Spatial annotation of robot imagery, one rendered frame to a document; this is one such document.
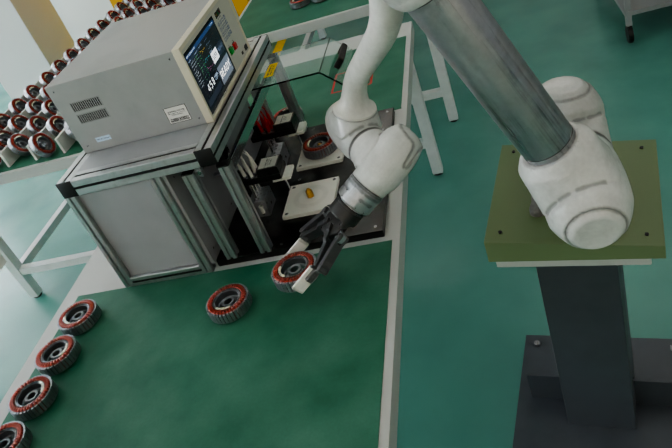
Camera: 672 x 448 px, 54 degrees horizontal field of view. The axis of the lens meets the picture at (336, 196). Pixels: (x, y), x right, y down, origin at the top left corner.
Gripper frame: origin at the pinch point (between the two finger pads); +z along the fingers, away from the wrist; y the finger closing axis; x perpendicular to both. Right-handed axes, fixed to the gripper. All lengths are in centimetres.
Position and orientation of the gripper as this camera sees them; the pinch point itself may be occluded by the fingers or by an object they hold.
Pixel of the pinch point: (296, 270)
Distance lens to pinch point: 153.1
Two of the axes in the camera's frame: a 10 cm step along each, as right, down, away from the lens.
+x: 7.3, 4.8, 4.8
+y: 2.6, 4.5, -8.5
